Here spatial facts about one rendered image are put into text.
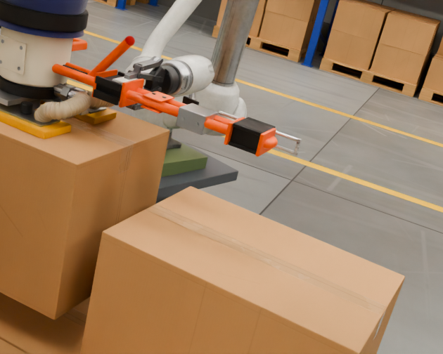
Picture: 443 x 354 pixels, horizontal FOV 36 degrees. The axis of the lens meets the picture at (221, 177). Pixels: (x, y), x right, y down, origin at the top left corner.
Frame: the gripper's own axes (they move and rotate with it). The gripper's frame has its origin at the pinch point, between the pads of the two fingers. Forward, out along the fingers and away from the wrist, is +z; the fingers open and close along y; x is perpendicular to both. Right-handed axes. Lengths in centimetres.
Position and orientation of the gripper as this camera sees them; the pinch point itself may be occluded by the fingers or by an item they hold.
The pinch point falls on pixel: (123, 89)
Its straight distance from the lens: 163.5
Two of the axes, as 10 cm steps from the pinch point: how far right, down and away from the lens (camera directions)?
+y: -2.2, 9.1, 3.6
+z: -4.3, 2.4, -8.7
